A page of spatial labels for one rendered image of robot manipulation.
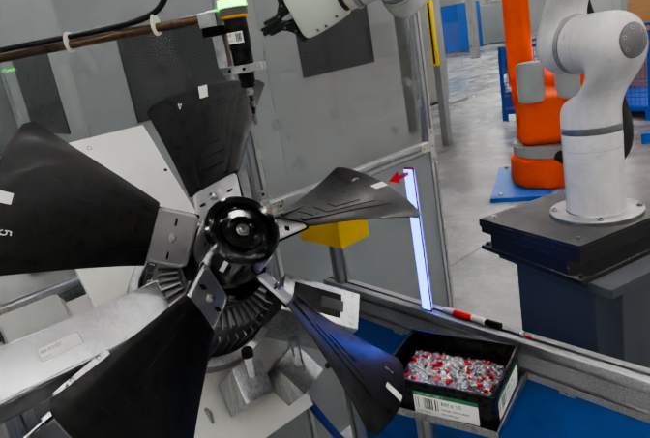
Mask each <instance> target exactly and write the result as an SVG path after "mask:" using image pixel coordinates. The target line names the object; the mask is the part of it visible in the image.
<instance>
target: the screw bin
mask: <svg viewBox="0 0 650 438"><path fill-rule="evenodd" d="M419 350H424V351H429V352H435V353H436V352H438V353H441V354H443V353H444V352H445V353H446V354H447V355H453V356H457V355H458V354H460V356H461V357H464V358H470V359H479V360H481V359H484V360H486V361H488V360H490V361H491V362H494V363H499V364H504V365H506V367H505V369H504V371H503V373H502V375H501V377H500V379H499V381H498V383H497V385H496V387H495V390H494V392H493V394H492V395H486V394H477V393H472V392H468V391H463V390H458V389H453V388H448V387H444V386H439V385H434V384H430V383H425V382H420V381H415V380H410V379H405V387H404V395H403V399H402V402H401V405H400V407H401V408H405V409H408V410H412V411H416V412H420V413H424V414H428V415H432V416H435V417H439V418H443V419H447V420H451V421H455V422H459V423H466V424H470V425H474V426H477V427H481V428H485V429H489V430H493V431H496V430H497V428H498V426H499V425H500V422H501V420H502V418H503V416H504V413H505V411H506V409H507V407H508V404H509V402H510V400H511V398H512V395H513V393H514V391H515V388H516V386H517V383H518V380H519V378H520V374H519V363H518V352H519V351H520V345H519V344H518V345H516V344H511V343H504V342H497V341H491V340H484V339H477V338H472V337H465V336H453V335H446V334H440V333H433V332H427V331H420V330H415V329H412V330H411V332H410V333H409V334H408V335H407V337H406V338H405V339H404V340H403V342H402V343H401V344H400V345H399V347H398V348H397V349H396V351H395V352H394V353H393V354H392V355H393V356H395V357H397V358H398V359H399V360H400V362H401V363H402V365H403V369H405V368H406V367H407V365H408V363H409V362H410V361H411V360H412V356H415V352H416V351H419Z"/></svg>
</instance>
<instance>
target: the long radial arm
mask: <svg viewBox="0 0 650 438"><path fill-rule="evenodd" d="M161 289H162V288H161V287H160V286H159V281H158V280H156V281H154V282H151V283H149V284H147V285H144V286H142V287H139V288H137V289H135V290H133V291H131V292H129V293H126V294H124V295H122V296H119V297H117V298H115V299H112V300H110V301H108V302H105V303H103V304H101V305H98V306H96V307H92V308H90V309H88V310H85V311H83V312H81V313H79V314H77V315H75V316H72V317H70V318H68V319H65V320H63V321H61V322H58V323H56V324H54V325H51V326H49V327H47V328H44V329H42V330H40V331H37V332H35V333H33V334H31V335H29V336H25V337H23V338H20V339H18V340H16V341H13V342H11V343H9V344H6V345H4V346H2V347H0V424H2V423H5V422H7V421H9V420H11V419H13V418H15V417H17V416H19V415H21V414H23V413H25V412H27V411H29V410H31V409H33V408H35V407H37V406H39V405H41V404H43V403H45V402H47V401H48V400H50V399H51V398H52V394H53V393H54V392H55V391H56V390H57V389H59V388H60V387H61V386H62V385H63V384H64V383H66V382H67V381H68V380H69V379H70V378H72V377H73V376H74V375H75V374H76V373H78V372H79V371H80V370H81V369H82V368H83V367H85V366H86V365H87V364H88V363H90V362H91V361H92V360H93V359H94V358H96V357H97V356H98V355H99V354H100V353H101V352H103V350H104V349H106V350H107V351H108V352H109V353H110V354H111V353H112V352H113V351H114V350H116V349H117V348H118V347H119V346H121V345H122V344H123V343H124V342H125V341H126V340H128V339H130V338H131V337H132V336H134V335H135V334H136V333H137V332H139V331H140V330H141V329H142V328H143V327H145V326H146V325H147V324H148V323H150V322H151V321H152V320H153V319H155V318H156V317H157V316H158V315H159V314H161V313H162V312H163V311H164V310H166V309H167V308H168V307H169V305H168V302H167V300H165V299H164V295H163V293H162V292H161Z"/></svg>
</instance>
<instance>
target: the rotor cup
mask: <svg viewBox="0 0 650 438"><path fill-rule="evenodd" d="M240 223H243V224H245V225H247V226H248V227H249V229H250V232H249V234H248V235H246V236H242V235H239V234H238V233H237V231H236V226H237V225H238V224H240ZM198 230H199V228H198V229H196V232H195V235H194V239H193V243H192V249H191V253H190V257H189V260H188V263H187V267H186V268H185V267H181V268H180V267H179V272H180V275H181V278H182V280H183V282H184V283H185V284H186V286H187V287H188V288H189V286H190V284H191V282H192V280H193V278H194V276H195V274H196V272H197V270H198V268H199V266H200V265H201V263H202V262H204V263H205V265H207V266H208V267H209V268H210V270H211V271H212V273H213V275H214V276H215V278H216V279H217V281H218V282H219V284H220V286H221V287H222V289H223V291H224V292H225V294H226V298H227V299H226V304H225V305H226V306H233V305H237V304H240V303H242V302H244V301H246V300H247V299H249V298H250V297H251V296H252V295H253V294H254V293H255V292H256V291H257V289H258V288H259V287H260V284H259V283H258V282H257V281H255V280H254V278H255V277H257V276H258V275H260V274H262V273H266V266H265V264H266V263H267V261H268V260H269V259H270V258H271V257H272V256H273V254H274V253H275V251H276V250H277V247H278V245H279V240H280V230H279V226H278V223H277V221H276V219H275V218H274V216H273V215H272V213H271V212H270V211H269V210H268V209H267V208H266V207H265V206H263V205H262V204H260V203H259V202H257V201H255V200H253V199H250V198H247V197H243V196H230V197H227V198H224V199H221V200H219V201H218V202H216V203H215V204H214V205H213V206H212V207H211V208H210V209H209V210H208V211H207V213H206V215H205V217H204V219H203V225H202V227H201V230H200V232H199V234H198V235H197V233H198ZM224 261H225V262H227V263H228V265H227V266H226V268H225V270H224V271H223V272H221V271H219V269H220V268H221V266H222V263H223V262H224ZM264 266H265V267H264ZM263 267H264V268H263Z"/></svg>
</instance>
